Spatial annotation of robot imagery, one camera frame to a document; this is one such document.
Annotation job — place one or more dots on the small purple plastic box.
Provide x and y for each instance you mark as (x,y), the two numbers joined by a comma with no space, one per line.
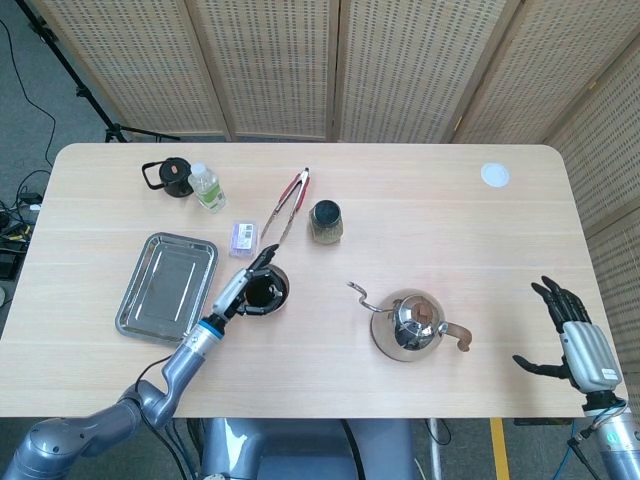
(244,240)

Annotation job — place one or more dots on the white bowl with dark liquid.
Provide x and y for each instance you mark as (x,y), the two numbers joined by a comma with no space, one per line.
(257,292)

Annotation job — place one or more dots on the clear bottle with green label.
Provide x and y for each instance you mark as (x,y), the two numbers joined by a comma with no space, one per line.
(207,190)

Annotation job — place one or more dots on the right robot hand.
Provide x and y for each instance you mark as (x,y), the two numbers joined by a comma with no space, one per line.
(590,355)

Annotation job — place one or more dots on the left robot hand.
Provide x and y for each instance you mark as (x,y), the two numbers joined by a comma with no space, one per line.
(231,292)

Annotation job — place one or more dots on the grey robot torso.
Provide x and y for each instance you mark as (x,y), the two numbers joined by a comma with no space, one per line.
(300,450)

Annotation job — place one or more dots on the black tripod stand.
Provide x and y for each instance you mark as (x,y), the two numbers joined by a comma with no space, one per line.
(82,92)

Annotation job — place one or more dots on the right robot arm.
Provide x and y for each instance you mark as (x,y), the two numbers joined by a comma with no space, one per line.
(620,445)

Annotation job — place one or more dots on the glass jar with black lid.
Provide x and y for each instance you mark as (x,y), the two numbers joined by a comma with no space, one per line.
(326,225)

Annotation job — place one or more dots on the rectangular stainless steel tray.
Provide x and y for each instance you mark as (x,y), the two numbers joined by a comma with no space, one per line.
(165,285)

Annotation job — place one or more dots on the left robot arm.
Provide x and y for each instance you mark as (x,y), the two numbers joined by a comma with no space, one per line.
(190,350)

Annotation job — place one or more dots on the metal tongs with red grips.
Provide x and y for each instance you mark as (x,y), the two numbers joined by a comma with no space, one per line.
(305,175)

